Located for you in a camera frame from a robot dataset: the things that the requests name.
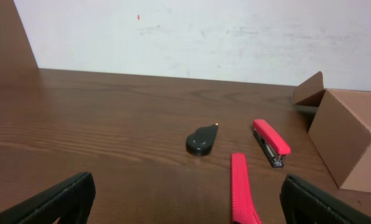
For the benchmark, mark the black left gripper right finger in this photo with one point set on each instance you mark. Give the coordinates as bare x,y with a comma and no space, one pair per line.
302,202

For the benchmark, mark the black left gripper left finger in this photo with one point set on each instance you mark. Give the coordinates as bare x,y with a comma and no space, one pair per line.
70,201

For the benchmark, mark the red utility knife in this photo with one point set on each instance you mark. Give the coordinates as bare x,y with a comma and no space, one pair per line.
243,209

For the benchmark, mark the red stapler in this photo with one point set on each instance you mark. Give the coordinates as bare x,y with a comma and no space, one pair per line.
272,144

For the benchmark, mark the brown cardboard box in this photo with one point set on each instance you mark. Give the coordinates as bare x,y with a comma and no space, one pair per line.
340,131

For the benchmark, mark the black teardrop tape dispenser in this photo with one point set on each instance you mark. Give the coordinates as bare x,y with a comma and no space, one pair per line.
200,143

